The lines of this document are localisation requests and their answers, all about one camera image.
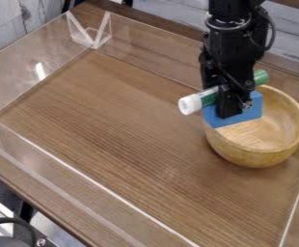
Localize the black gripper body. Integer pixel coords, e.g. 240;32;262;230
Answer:
199;30;256;91

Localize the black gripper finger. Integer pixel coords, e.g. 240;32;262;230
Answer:
216;84;252;119
200;56;220;89

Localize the green and white marker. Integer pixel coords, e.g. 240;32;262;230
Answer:
177;69;270;116

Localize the blue foam block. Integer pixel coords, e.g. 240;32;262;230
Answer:
203;91;263;128

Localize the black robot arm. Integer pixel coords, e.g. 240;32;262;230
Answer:
199;0;276;119

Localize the brown wooden bowl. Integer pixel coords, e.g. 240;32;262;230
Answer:
203;86;299;168

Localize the clear acrylic corner bracket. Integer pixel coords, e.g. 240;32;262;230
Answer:
65;12;112;49

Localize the clear acrylic tray wall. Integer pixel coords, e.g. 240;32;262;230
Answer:
0;13;299;247

